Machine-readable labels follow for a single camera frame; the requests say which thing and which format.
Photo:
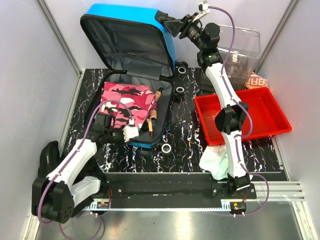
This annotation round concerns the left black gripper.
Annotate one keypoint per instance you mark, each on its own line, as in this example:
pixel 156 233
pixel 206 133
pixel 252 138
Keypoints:
pixel 122 141

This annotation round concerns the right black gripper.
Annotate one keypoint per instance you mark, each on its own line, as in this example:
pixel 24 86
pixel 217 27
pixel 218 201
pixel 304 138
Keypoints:
pixel 181 26

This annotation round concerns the pink camouflage garment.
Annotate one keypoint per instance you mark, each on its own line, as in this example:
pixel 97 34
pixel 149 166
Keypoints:
pixel 127 101

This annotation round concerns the blue hard-shell suitcase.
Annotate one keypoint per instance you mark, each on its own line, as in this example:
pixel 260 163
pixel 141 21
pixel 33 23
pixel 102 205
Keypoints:
pixel 137 50

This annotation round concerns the red plastic tray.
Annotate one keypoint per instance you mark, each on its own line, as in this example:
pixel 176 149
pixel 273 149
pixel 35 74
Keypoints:
pixel 267 117

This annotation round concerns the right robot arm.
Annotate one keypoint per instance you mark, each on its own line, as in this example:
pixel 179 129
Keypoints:
pixel 231 118

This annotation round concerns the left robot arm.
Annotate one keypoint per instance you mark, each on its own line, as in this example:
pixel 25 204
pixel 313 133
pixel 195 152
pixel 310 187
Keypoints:
pixel 64 187

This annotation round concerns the clear plastic drawer organizer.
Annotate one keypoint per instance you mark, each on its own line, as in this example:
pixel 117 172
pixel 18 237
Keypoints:
pixel 244 55

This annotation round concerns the black cloth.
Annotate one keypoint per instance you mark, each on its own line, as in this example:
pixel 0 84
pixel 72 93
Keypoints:
pixel 49 160

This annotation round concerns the black marble pattern mat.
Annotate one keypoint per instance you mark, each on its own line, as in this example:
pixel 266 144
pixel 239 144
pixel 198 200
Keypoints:
pixel 182 132

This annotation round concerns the orange white printed bag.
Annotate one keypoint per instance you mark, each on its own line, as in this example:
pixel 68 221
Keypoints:
pixel 255 82

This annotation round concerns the white mint cloth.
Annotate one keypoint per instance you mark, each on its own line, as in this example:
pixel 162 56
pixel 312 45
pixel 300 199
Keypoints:
pixel 215 160

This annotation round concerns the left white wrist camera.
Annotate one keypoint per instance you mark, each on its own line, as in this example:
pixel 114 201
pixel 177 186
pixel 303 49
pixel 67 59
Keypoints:
pixel 130 132

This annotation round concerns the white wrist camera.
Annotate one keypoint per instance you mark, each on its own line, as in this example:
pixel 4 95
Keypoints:
pixel 130 132
pixel 203 10

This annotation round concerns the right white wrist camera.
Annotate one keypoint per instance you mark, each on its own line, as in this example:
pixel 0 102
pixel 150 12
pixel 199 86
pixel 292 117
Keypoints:
pixel 203 10

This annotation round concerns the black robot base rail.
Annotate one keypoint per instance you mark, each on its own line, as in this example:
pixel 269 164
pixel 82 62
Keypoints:
pixel 171 191

